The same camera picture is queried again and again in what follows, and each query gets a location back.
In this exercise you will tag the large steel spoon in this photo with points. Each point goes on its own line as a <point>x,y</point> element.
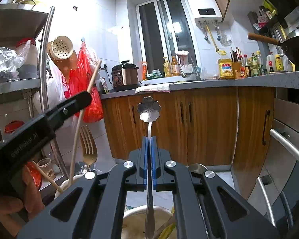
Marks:
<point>197,168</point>

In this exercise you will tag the white water heater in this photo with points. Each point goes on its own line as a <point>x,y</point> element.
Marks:
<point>205,11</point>

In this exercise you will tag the yellow cooking oil bottle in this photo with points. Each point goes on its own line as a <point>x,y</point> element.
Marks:
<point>225,69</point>

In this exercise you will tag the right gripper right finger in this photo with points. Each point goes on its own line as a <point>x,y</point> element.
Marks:
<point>205,205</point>

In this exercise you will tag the electric pressure cooker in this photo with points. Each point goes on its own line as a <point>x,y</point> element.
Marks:
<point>125,76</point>

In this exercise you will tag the stainless oven door handle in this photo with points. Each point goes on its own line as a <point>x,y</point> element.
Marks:
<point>286,143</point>

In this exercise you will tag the red plastic bag hanging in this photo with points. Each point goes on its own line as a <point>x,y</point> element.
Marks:
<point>82,93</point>

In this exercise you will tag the white folded dish cloth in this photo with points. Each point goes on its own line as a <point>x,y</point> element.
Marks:
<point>164,87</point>

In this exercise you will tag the cream floral ceramic utensil holder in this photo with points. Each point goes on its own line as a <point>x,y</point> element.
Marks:
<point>135,212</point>

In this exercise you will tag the wooden perforated ladle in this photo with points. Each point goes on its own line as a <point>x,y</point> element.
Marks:
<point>63,55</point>

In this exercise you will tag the black wok wooden handle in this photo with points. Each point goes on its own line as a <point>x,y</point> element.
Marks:
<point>290,46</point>

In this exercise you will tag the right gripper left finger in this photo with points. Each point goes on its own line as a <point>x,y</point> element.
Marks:
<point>92,208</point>

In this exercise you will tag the gold fork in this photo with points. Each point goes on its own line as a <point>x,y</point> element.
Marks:
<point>88,145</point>

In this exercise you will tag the wooden kitchen cabinet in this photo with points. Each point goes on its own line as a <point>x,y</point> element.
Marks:
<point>218,126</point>

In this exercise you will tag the plastic cup on shelf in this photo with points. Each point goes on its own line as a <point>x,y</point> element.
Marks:
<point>47,166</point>

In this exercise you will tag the steel flower-handle fork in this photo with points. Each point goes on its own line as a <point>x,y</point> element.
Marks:
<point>149,113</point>

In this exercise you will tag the person's left hand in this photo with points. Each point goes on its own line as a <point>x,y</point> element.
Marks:
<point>32,202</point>

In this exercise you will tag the metal shelf rack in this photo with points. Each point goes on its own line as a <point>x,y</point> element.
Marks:
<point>24,33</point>

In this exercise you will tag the orange dish soap bottle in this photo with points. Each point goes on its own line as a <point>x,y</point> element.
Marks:
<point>175,67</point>

